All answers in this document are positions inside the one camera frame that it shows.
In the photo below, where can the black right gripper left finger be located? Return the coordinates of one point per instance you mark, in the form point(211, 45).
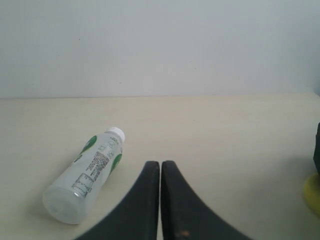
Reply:
point(136, 216)

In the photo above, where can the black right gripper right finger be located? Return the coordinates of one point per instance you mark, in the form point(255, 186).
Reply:
point(184, 216)

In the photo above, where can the dark object at edge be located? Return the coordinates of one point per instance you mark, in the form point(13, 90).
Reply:
point(316, 155)

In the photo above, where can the frosted bottle green round label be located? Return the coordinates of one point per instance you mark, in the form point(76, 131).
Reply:
point(70, 198)

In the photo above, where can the yellow round object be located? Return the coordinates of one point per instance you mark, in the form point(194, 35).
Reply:
point(311, 193)

